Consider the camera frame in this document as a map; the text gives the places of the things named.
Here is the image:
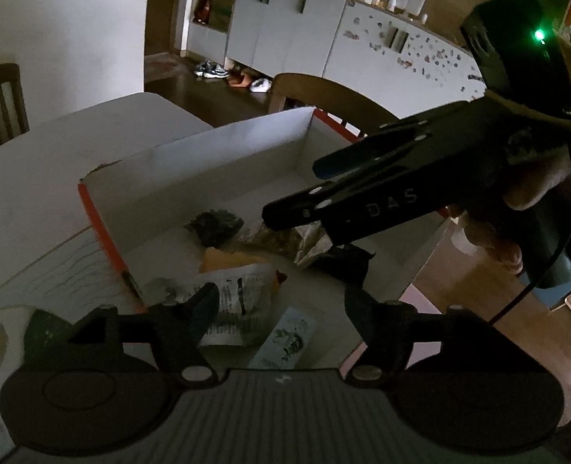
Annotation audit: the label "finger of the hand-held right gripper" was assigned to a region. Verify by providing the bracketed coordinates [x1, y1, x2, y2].
[261, 175, 369, 233]
[312, 115, 461, 181]

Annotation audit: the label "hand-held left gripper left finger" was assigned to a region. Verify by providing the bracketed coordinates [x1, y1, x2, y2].
[65, 281, 221, 391]

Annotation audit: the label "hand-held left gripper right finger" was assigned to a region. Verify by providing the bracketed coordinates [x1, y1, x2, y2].
[343, 284, 509, 391]

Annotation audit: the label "white printed wrapper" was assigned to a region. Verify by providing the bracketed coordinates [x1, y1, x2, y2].
[169, 263, 274, 348]

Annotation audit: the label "black wrapper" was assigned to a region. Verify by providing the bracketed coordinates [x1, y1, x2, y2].
[317, 244, 378, 281]

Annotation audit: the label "orange paper packet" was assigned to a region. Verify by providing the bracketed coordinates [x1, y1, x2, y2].
[199, 246, 288, 297]

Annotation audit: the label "dark green packet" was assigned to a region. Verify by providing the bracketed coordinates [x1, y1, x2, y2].
[184, 209, 245, 247]

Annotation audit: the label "pale blue printed packet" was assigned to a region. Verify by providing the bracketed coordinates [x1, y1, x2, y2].
[247, 306, 319, 370]

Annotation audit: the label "white cardboard box red edges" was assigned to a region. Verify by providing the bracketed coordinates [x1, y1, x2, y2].
[77, 106, 453, 373]

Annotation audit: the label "white desktop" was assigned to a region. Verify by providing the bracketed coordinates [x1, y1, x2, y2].
[0, 92, 218, 303]

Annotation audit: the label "person's right hand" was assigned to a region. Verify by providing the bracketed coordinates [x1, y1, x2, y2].
[448, 154, 571, 272]

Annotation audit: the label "wooden curved-back chair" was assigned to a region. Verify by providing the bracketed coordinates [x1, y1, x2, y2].
[271, 73, 397, 138]

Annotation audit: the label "white cabinet with stickers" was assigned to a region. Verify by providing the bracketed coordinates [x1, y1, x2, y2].
[331, 0, 489, 121]

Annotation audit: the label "white cupboard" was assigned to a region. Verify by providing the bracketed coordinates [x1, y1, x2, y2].
[225, 0, 351, 78]

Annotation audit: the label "pair of sneakers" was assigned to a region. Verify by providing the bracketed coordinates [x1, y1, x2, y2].
[193, 59, 230, 79]

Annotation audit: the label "printed table mat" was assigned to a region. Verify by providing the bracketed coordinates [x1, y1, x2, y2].
[0, 225, 146, 397]

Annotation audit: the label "open shelf unit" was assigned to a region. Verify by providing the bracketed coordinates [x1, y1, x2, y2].
[186, 0, 242, 59]

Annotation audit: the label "wooden slat-back chair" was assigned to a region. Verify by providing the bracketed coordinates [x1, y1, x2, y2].
[0, 63, 30, 158]

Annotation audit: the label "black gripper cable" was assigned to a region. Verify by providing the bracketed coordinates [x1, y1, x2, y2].
[488, 140, 571, 324]

